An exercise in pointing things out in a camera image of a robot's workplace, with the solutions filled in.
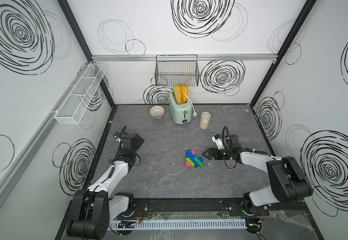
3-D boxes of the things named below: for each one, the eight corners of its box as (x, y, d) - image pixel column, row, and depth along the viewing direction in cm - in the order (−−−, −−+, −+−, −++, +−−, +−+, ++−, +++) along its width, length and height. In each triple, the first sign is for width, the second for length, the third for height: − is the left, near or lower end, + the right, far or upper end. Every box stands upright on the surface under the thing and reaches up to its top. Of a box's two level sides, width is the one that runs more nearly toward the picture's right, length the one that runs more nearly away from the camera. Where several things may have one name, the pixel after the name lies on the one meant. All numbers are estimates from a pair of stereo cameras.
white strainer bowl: (149, 113, 117) (148, 109, 113) (157, 107, 121) (157, 103, 117) (156, 119, 113) (156, 115, 109) (165, 113, 117) (165, 109, 113)
